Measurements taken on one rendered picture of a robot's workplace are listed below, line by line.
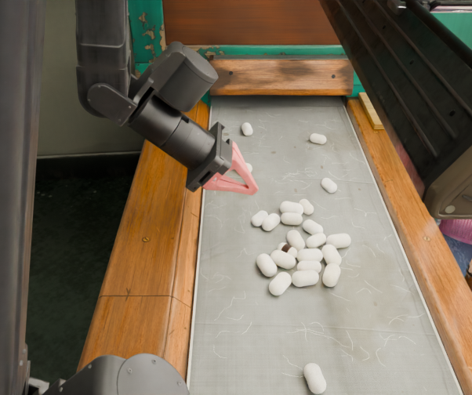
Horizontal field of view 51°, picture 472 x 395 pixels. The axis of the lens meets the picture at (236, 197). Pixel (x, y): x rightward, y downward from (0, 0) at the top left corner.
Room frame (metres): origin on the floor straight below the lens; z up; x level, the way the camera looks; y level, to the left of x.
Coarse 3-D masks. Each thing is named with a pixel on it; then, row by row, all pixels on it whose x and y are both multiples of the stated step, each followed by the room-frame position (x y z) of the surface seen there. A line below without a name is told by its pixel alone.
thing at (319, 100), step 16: (144, 64) 1.01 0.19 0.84; (208, 96) 1.01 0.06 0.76; (224, 96) 1.06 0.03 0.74; (240, 96) 1.06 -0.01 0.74; (256, 96) 1.06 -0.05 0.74; (272, 96) 1.06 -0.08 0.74; (288, 96) 1.06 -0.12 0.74; (304, 96) 1.06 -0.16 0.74; (320, 96) 1.06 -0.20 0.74; (336, 96) 1.06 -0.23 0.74
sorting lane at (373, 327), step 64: (256, 128) 0.91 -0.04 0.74; (320, 128) 0.91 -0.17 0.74; (256, 192) 0.68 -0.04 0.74; (320, 192) 0.68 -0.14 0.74; (256, 256) 0.52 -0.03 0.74; (384, 256) 0.52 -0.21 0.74; (192, 320) 0.40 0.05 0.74; (256, 320) 0.40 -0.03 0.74; (320, 320) 0.40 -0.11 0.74; (384, 320) 0.40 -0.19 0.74; (192, 384) 0.31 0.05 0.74; (256, 384) 0.31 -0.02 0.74; (384, 384) 0.31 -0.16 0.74; (448, 384) 0.31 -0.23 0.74
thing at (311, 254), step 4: (312, 248) 0.51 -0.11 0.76; (316, 248) 0.51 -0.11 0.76; (300, 252) 0.51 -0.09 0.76; (304, 252) 0.51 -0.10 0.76; (308, 252) 0.51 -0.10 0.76; (312, 252) 0.51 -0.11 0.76; (316, 252) 0.51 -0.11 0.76; (320, 252) 0.51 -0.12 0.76; (296, 256) 0.51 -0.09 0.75; (300, 256) 0.50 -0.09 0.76; (304, 256) 0.50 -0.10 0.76; (308, 256) 0.50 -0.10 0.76; (312, 256) 0.50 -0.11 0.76; (316, 256) 0.50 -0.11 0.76; (320, 256) 0.50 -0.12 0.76; (300, 260) 0.50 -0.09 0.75; (304, 260) 0.50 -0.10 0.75; (308, 260) 0.50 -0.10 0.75; (312, 260) 0.50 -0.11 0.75; (316, 260) 0.50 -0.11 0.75; (320, 260) 0.50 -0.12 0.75
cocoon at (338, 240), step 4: (332, 236) 0.54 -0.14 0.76; (336, 236) 0.54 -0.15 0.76; (340, 236) 0.54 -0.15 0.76; (344, 236) 0.54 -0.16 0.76; (348, 236) 0.54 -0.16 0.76; (328, 240) 0.54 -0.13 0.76; (332, 240) 0.53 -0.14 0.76; (336, 240) 0.53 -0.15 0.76; (340, 240) 0.53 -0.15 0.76; (344, 240) 0.54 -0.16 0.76; (348, 240) 0.54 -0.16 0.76; (328, 244) 0.53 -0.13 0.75; (332, 244) 0.53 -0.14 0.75; (336, 244) 0.53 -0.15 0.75; (340, 244) 0.53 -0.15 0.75; (344, 244) 0.53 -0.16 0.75; (348, 244) 0.53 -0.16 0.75
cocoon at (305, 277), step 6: (306, 270) 0.47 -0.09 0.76; (312, 270) 0.47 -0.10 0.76; (294, 276) 0.46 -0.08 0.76; (300, 276) 0.46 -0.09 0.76; (306, 276) 0.46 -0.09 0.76; (312, 276) 0.46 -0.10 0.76; (318, 276) 0.47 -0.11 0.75; (294, 282) 0.46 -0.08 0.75; (300, 282) 0.46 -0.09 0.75; (306, 282) 0.46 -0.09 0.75; (312, 282) 0.46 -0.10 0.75
